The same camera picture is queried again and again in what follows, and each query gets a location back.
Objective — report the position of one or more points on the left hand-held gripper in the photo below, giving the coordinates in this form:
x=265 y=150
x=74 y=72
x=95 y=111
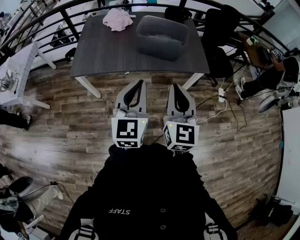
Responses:
x=127 y=130

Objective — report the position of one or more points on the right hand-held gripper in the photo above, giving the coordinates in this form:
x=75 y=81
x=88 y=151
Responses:
x=185 y=134

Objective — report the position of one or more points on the grey plastic bin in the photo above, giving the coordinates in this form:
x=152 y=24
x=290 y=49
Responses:
x=159 y=51

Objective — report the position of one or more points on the grey clothes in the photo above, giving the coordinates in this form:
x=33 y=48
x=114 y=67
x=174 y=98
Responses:
x=161 y=38

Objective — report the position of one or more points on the pink clothes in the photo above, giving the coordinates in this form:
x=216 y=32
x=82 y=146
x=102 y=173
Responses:
x=117 y=20

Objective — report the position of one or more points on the white power strip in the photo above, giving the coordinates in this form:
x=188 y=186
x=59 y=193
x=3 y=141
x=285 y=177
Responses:
x=221 y=95

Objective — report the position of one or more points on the dark wooden table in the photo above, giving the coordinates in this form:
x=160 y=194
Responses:
x=107 y=54

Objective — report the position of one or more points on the black high-back office chair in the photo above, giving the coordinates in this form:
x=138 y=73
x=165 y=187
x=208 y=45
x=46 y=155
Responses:
x=218 y=30

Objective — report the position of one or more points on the person's black jacket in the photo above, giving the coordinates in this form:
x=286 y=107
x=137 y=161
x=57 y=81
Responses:
x=150 y=187

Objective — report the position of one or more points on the brown wooden desk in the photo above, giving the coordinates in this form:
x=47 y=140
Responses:
x=254 y=52

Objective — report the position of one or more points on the black mesh chair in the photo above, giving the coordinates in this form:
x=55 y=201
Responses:
x=177 y=14

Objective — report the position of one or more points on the small potted plant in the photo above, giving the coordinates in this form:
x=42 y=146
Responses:
x=252 y=40

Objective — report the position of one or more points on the black metal railing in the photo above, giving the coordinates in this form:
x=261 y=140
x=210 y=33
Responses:
x=68 y=22

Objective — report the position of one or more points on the white tiled table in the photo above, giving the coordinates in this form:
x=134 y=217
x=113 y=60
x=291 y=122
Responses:
x=23 y=65

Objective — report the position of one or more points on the white desk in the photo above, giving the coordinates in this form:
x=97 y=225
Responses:
x=290 y=152

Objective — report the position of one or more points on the black bag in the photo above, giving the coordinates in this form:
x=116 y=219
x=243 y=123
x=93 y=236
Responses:
x=274 y=211

